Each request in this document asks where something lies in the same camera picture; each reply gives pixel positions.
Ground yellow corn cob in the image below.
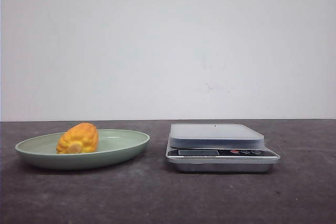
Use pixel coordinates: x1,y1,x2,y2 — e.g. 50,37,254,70
56,123,99,154

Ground silver digital kitchen scale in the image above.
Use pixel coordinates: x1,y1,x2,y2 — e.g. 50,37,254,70
166,123,280,173

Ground light green plate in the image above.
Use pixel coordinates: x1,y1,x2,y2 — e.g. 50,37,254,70
15,129,150,170

